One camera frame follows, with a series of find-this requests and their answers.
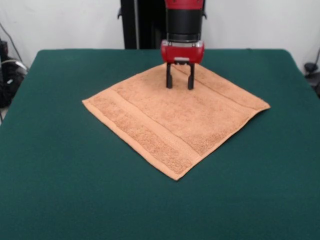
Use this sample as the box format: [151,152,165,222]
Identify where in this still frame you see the black power strip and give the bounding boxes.
[0,39,10,55]

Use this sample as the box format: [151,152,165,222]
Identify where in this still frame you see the black round-headed device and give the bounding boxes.
[303,62,320,99]

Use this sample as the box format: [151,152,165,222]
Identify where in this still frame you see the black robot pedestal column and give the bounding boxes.
[116,0,208,50]

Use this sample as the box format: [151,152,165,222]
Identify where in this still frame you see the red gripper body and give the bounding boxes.
[160,39,206,66]

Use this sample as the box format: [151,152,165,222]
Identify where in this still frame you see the orange terry towel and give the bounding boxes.
[81,62,272,182]

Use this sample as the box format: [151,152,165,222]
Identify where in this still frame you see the white cable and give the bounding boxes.
[0,57,28,74]

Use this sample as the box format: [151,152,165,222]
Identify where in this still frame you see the dark green table cloth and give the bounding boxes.
[0,48,320,240]

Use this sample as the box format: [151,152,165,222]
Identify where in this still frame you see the black cable bundle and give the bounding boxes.
[0,61,27,109]

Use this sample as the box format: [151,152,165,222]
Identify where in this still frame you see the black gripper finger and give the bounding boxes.
[187,63,196,91]
[165,62,174,90]

